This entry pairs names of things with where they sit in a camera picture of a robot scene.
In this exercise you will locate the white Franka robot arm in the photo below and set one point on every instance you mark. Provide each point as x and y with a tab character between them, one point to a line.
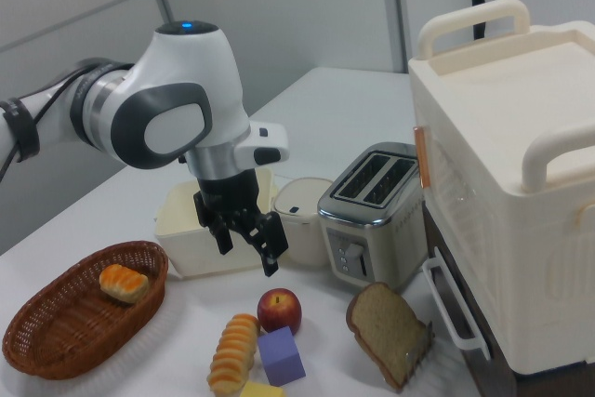
186	71

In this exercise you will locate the brown wicker basket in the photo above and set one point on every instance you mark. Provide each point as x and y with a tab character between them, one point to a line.
56	332

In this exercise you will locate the dark brown drawer unit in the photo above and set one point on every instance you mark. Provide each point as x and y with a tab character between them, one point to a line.
488	378

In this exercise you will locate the long orange striped bread roll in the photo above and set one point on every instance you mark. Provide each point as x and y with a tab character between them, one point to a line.
232	355

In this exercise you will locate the red apple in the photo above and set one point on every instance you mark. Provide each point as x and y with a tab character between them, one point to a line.
279	311

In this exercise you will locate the purple foam cube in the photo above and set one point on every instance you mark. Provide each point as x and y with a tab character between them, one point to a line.
281	357

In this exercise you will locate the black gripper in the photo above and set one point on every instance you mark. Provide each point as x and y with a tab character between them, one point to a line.
228	197

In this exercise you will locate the cream and chrome toaster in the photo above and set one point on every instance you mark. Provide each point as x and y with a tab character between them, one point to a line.
395	239

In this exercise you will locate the short orange striped bread roll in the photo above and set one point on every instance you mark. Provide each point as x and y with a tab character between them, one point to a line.
123	283

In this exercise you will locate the brown bread slice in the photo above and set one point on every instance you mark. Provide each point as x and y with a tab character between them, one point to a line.
386	327

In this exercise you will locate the cream square plastic bin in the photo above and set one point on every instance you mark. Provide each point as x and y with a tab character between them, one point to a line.
195	257

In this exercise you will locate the yellow foam cube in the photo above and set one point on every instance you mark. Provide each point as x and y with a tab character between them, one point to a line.
260	390

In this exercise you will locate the small cream lidded trash can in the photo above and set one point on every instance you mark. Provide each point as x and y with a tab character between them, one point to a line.
302	239

